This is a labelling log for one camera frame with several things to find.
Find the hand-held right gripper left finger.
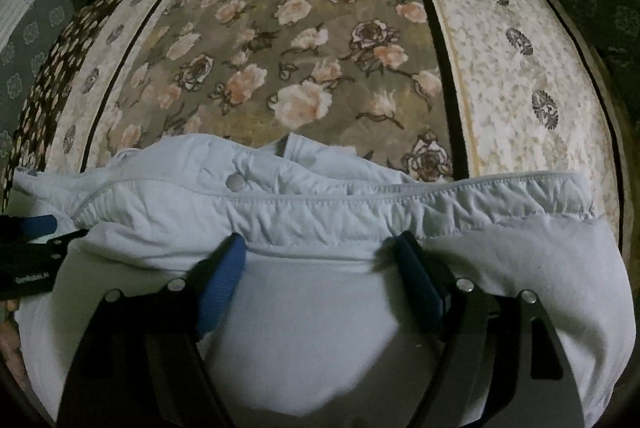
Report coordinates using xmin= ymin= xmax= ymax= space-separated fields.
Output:
xmin=57 ymin=233 xmax=249 ymax=428

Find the floral patterned blanket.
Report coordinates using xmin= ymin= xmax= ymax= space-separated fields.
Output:
xmin=0 ymin=0 xmax=632 ymax=259

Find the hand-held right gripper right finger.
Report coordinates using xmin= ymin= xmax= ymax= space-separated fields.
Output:
xmin=384 ymin=231 xmax=585 ymax=428

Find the white padded jacket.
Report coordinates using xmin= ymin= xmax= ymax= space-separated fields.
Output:
xmin=10 ymin=133 xmax=633 ymax=428

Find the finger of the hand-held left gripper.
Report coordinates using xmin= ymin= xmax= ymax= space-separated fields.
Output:
xmin=0 ymin=215 xmax=89 ymax=259

